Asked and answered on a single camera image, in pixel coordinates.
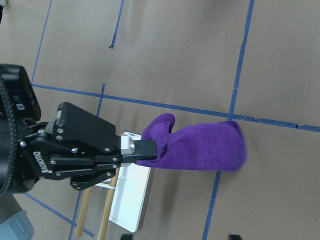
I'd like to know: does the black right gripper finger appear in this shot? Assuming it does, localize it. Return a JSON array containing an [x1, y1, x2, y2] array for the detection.
[[40, 163, 120, 191], [46, 102, 157, 163]]

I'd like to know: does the purple towel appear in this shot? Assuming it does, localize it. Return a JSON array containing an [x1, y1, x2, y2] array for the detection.
[[136, 113, 247, 172]]

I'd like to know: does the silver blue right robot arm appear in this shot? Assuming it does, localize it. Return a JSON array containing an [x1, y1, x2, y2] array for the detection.
[[0, 180, 85, 240]]

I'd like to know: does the white towel rack base tray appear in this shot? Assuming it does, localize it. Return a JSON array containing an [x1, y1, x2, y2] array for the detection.
[[108, 131, 152, 233]]

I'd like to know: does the outer wooden rack rod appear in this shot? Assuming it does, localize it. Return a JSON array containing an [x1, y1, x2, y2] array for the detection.
[[75, 187, 92, 238]]

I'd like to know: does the white rack crossbar bracket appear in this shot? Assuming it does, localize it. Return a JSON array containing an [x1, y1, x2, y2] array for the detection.
[[95, 182, 116, 189]]

